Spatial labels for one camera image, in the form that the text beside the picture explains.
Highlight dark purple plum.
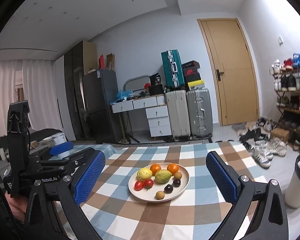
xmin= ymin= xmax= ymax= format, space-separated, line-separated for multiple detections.
xmin=173 ymin=179 xmax=181 ymax=187
xmin=164 ymin=184 xmax=173 ymax=193

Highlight red tomato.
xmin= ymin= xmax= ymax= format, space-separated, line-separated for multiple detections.
xmin=134 ymin=180 xmax=144 ymax=191
xmin=143 ymin=179 xmax=154 ymax=190

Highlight green yellow citrus fruit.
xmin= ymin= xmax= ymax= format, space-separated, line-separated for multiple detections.
xmin=155 ymin=170 xmax=172 ymax=184

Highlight white drawer desk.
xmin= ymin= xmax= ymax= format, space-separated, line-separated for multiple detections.
xmin=111 ymin=94 xmax=172 ymax=139

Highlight white kettle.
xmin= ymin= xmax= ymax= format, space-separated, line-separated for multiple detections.
xmin=51 ymin=132 xmax=67 ymax=146

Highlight small orange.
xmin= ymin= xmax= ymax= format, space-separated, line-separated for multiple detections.
xmin=166 ymin=163 xmax=179 ymax=175

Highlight yellow lemon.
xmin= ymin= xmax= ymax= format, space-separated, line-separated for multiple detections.
xmin=136 ymin=167 xmax=153 ymax=181

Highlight beige suitcase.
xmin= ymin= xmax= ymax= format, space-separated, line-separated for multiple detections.
xmin=166 ymin=90 xmax=191 ymax=138

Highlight large orange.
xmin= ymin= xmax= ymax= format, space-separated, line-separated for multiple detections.
xmin=150 ymin=164 xmax=161 ymax=175

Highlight stacked shoe boxes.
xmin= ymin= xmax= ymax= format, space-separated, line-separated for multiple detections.
xmin=181 ymin=61 xmax=205 ymax=90

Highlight wooden door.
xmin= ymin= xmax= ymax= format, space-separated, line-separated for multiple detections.
xmin=198 ymin=18 xmax=259 ymax=125

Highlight wooden shoe rack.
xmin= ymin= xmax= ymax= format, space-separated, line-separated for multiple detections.
xmin=269 ymin=54 xmax=300 ymax=153

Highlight small brown longan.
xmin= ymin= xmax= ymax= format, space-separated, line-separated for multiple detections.
xmin=174 ymin=172 xmax=183 ymax=179

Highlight tall black cabinet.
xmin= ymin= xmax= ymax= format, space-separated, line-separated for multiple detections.
xmin=64 ymin=41 xmax=99 ymax=140

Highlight teal suitcase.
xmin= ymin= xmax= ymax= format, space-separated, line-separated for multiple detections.
xmin=161 ymin=50 xmax=185 ymax=88

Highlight person's left hand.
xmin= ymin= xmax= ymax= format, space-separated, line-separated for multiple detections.
xmin=5 ymin=193 xmax=27 ymax=222

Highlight silver suitcase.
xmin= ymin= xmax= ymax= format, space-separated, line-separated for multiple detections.
xmin=186 ymin=88 xmax=213 ymax=139

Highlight beige round plate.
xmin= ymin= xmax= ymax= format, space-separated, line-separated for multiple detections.
xmin=128 ymin=164 xmax=190 ymax=203

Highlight black refrigerator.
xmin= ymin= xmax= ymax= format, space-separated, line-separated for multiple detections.
xmin=83 ymin=68 xmax=123 ymax=143

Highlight white curtain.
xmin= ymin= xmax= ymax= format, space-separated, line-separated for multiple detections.
xmin=0 ymin=60 xmax=63 ymax=137

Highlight checked tablecloth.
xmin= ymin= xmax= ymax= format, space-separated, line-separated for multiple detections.
xmin=81 ymin=142 xmax=266 ymax=239

